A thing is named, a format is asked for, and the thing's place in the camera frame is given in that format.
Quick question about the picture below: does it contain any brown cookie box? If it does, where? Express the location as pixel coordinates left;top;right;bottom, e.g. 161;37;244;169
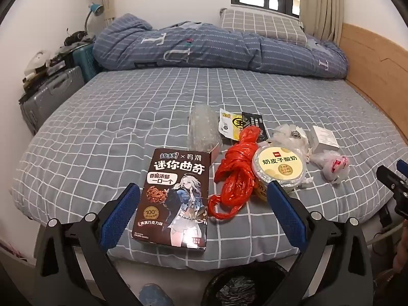
131;148;212;251

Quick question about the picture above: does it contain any wooden headboard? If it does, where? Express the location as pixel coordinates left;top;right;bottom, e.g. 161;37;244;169
338;22;408;144

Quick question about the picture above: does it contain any grey checked pillow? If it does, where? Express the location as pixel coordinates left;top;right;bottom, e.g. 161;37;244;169
219;8;307;47

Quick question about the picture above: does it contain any white round object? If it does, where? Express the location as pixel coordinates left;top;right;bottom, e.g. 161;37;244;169
27;49;48;71

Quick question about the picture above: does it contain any black trash bin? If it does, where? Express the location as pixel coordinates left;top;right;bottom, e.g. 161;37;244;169
204;260;297;306

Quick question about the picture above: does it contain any grey checked bed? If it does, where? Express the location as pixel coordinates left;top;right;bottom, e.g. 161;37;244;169
9;67;405;270

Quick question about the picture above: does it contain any wide beige curtain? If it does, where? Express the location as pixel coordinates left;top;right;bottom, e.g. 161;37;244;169
300;0;346;43

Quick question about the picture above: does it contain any yogurt cup with yellow lid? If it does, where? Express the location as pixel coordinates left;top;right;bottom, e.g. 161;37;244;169
252;143;307;201

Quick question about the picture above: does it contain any blue striped duvet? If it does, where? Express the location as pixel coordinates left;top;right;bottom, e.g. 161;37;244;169
92;13;349;79

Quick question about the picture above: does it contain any teal desk lamp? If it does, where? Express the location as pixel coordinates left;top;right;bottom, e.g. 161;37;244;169
83;3;104;34

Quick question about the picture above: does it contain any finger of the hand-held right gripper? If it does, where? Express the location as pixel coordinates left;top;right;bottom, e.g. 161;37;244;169
396;160;408;181
376;165;408;220

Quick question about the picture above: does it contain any small clear bag with red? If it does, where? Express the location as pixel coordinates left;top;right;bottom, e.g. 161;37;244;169
311;150;349;186

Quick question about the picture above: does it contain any teal suitcase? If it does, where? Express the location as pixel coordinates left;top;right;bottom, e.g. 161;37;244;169
73;43;101;83

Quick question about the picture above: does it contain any blue plastic object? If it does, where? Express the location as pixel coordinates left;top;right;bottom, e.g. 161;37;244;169
138;285;174;306

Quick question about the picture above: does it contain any white cable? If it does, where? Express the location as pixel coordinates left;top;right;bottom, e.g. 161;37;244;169
366;220;405;246

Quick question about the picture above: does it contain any yellow and silver snack packet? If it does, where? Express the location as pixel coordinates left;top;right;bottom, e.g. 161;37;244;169
219;108;247;141

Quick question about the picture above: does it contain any small white box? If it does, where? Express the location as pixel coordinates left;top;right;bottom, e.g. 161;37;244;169
311;125;340;152

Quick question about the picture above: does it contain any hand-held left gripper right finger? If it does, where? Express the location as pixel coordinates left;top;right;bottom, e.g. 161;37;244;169
267;181;373;306

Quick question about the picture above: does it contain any black printed packet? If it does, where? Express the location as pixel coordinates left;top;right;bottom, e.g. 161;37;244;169
240;112;266;141

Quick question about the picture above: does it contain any dark clutter pile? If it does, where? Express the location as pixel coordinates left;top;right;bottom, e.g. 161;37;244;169
21;30;96;86

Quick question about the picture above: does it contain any clear bag with white pouch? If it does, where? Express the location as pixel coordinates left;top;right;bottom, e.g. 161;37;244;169
271;124;314;157

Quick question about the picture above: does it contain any grey suitcase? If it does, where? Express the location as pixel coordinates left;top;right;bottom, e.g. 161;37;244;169
19;66;86;136

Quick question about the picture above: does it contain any red plastic bag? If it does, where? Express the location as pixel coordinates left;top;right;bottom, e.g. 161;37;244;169
207;126;265;220

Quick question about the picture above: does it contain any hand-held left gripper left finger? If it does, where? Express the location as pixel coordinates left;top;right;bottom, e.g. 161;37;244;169
33;183;141;306

